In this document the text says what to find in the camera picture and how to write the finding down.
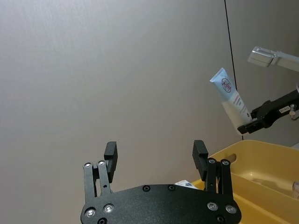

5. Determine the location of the shallow yellow plastic tray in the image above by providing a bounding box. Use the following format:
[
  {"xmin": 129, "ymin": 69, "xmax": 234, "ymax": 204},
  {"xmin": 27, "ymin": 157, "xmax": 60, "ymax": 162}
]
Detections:
[{"xmin": 191, "ymin": 174, "xmax": 299, "ymax": 224}]

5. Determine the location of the small white blue box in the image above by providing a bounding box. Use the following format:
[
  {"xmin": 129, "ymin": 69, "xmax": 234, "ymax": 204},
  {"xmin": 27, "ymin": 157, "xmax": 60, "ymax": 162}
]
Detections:
[{"xmin": 174, "ymin": 179, "xmax": 195, "ymax": 188}]

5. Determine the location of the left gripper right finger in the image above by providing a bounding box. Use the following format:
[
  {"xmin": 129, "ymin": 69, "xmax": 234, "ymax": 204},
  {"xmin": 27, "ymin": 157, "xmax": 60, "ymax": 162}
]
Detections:
[{"xmin": 192, "ymin": 140, "xmax": 234, "ymax": 201}]

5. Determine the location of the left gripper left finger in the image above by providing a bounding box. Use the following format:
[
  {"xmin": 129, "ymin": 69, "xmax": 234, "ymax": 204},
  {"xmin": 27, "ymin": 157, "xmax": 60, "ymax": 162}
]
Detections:
[{"xmin": 83, "ymin": 141, "xmax": 118, "ymax": 205}]

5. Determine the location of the yellow bin with handle slot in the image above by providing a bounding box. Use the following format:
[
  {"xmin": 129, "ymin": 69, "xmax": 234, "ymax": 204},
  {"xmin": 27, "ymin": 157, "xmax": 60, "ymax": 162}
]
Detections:
[{"xmin": 207, "ymin": 139, "xmax": 299, "ymax": 201}]

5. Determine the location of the white tube with red logo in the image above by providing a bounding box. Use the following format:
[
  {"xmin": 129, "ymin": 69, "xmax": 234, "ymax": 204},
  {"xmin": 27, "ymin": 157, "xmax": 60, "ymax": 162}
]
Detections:
[{"xmin": 209, "ymin": 67, "xmax": 254, "ymax": 134}]

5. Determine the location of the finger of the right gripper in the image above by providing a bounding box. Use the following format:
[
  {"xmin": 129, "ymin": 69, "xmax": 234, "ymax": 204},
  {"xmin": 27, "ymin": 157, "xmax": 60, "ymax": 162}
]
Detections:
[
  {"xmin": 250, "ymin": 100, "xmax": 271, "ymax": 119},
  {"xmin": 237, "ymin": 118, "xmax": 266, "ymax": 135}
]

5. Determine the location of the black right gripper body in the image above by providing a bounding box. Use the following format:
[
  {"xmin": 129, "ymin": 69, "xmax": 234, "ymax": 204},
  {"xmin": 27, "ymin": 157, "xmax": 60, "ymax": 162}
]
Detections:
[{"xmin": 261, "ymin": 90, "xmax": 299, "ymax": 129}]

